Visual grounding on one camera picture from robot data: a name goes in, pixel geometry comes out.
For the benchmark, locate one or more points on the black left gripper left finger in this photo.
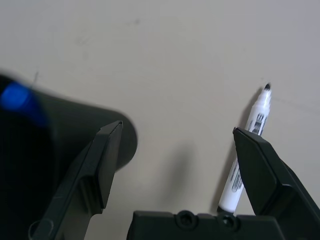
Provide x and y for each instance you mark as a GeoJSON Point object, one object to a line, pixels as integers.
{"type": "Point", "coordinates": [100, 170]}

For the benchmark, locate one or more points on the black plastic cup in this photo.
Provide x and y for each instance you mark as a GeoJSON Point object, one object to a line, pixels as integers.
{"type": "Point", "coordinates": [25, 162]}

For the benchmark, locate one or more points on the blue marker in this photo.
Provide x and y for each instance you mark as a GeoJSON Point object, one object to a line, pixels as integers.
{"type": "Point", "coordinates": [17, 98]}

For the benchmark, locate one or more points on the white whiteboard marker black tip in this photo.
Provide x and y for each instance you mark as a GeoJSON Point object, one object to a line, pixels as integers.
{"type": "Point", "coordinates": [260, 117]}

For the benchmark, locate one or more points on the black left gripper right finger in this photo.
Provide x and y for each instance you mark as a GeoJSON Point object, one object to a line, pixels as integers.
{"type": "Point", "coordinates": [260, 175]}

